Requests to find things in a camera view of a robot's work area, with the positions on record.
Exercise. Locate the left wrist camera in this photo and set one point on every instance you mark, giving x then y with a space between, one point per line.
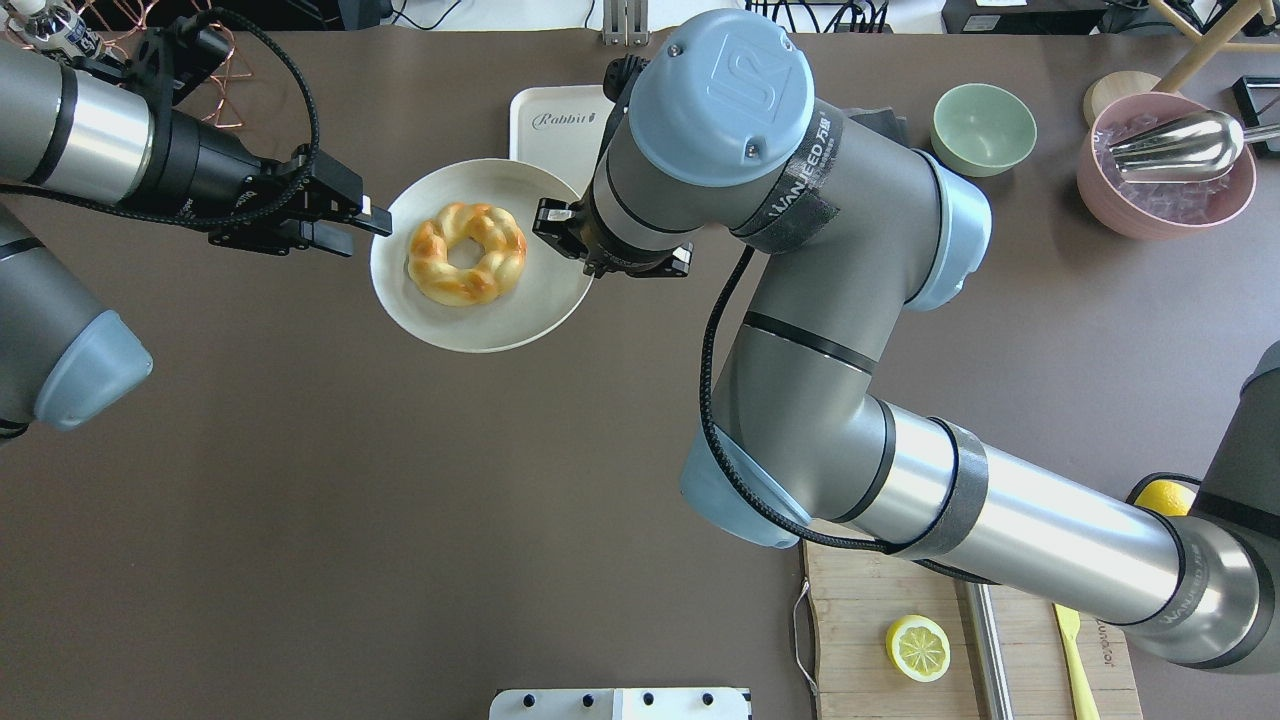
175 55

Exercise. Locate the pink bowl with ice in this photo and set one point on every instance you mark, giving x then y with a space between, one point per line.
1155 211

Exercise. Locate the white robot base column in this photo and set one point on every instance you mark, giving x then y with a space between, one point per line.
623 703

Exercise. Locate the half lemon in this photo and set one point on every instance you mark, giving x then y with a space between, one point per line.
918 647

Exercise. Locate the white round plate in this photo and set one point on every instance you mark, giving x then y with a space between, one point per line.
548 291

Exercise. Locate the wooden cutting board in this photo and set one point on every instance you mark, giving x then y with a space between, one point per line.
856 596

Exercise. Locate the grey folded cloth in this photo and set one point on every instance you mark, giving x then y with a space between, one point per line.
885 122

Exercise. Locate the copper wire bottle rack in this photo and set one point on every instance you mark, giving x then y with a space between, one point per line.
121 25

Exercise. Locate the metal ice scoop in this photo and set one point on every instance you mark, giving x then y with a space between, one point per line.
1198 147

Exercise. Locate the tea bottle in rack upper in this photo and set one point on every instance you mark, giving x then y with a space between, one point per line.
53 28

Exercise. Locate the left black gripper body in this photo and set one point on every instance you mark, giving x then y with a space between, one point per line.
208 170

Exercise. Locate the twisted glazed donut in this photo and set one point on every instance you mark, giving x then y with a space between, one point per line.
467 255

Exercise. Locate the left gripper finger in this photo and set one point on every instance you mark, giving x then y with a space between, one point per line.
327 238
373 219

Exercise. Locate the yellow lemon far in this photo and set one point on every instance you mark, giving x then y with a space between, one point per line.
1168 497

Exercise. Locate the mint green bowl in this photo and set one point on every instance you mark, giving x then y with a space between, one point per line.
981 130

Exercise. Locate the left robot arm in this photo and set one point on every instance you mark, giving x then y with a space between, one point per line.
126 150

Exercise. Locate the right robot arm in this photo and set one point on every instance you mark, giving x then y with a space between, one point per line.
722 127

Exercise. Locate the cream rabbit tray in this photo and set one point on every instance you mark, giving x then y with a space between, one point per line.
559 129

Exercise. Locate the wooden mug tree stand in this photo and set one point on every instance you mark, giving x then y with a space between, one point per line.
1200 46

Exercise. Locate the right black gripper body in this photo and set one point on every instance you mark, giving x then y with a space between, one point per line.
558 222

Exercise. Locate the yellow plastic knife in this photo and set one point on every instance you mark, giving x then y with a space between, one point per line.
1082 699

